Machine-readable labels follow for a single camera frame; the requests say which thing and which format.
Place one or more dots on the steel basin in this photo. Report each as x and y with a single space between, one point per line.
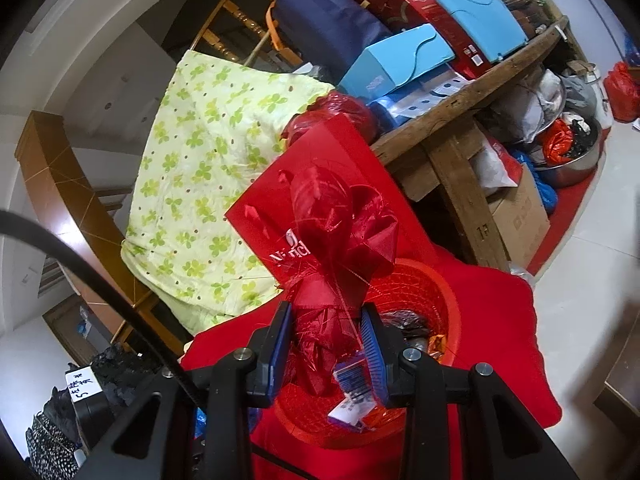
575 165

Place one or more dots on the black jacket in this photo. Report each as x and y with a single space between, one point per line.
120 365

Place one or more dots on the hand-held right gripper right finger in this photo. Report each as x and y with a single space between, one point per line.
372 355

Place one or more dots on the orange plastic bag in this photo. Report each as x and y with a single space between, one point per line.
557 142

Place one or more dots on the wooden stair railing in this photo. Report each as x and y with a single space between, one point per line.
235 15

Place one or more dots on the white sack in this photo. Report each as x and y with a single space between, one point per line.
530 105

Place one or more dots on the red carpet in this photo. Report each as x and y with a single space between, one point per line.
575 210

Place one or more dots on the red plastic mesh basket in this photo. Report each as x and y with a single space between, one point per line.
425 285

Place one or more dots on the dark wooden furniture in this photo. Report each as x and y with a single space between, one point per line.
622 395

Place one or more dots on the red paper gift bag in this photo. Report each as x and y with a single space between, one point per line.
320 160

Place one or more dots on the white perforated packaging sheet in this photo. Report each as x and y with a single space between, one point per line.
435 92

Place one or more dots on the wooden table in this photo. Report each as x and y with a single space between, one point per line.
450 160

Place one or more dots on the black white dotted cloth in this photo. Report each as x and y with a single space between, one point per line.
45 445

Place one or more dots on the red blanket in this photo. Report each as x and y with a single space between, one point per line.
500 335

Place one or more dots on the blue plastic sack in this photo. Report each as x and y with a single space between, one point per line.
545 192

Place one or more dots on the red gift box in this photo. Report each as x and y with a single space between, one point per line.
450 35

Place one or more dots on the brown wooden pillar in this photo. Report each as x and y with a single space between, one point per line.
60 185

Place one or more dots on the dark red wrapper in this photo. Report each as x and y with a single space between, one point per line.
340 240

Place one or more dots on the light blue cardboard box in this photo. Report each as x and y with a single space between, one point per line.
390 65

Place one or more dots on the large red plastic bag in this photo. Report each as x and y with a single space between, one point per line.
340 110

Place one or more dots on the brown wooden door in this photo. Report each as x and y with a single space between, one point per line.
70 320

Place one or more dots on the green clover print quilt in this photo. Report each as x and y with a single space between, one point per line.
200 170

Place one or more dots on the grey plastic bag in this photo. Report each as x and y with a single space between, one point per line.
580 97

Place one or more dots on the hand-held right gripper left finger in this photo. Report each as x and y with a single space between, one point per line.
280 355

